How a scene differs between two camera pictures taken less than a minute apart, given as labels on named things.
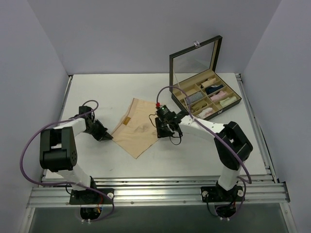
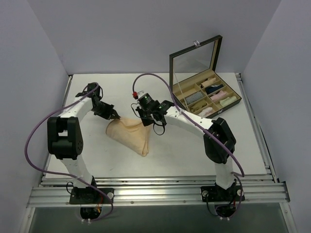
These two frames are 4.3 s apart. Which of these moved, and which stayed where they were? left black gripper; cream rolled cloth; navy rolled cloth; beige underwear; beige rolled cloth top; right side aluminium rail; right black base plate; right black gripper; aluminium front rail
Moved: right black gripper; beige underwear; left black gripper
Stayed: navy rolled cloth; cream rolled cloth; right black base plate; aluminium front rail; right side aluminium rail; beige rolled cloth top
